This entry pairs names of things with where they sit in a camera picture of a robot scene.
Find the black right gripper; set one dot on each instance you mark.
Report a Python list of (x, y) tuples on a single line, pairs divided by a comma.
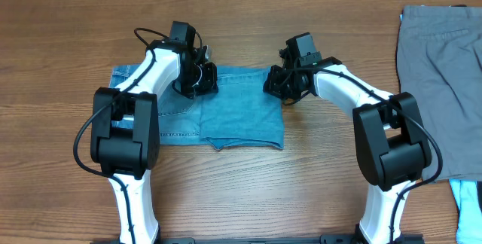
[(276, 83)]

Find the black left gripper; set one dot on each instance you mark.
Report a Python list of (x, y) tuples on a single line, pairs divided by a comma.
[(208, 85)]

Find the blue denim jeans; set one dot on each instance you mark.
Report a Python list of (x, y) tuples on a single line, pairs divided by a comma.
[(239, 114)]

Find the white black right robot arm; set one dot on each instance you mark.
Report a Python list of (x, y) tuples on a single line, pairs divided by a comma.
[(391, 143)]

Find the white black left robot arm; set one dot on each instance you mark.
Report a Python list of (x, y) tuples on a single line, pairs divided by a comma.
[(125, 129)]

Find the grey trousers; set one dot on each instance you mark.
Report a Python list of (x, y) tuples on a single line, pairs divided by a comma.
[(439, 63)]

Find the light blue garment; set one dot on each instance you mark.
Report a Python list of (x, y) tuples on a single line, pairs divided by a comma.
[(467, 195)]

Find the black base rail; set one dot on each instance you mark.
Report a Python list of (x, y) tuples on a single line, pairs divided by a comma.
[(256, 240)]

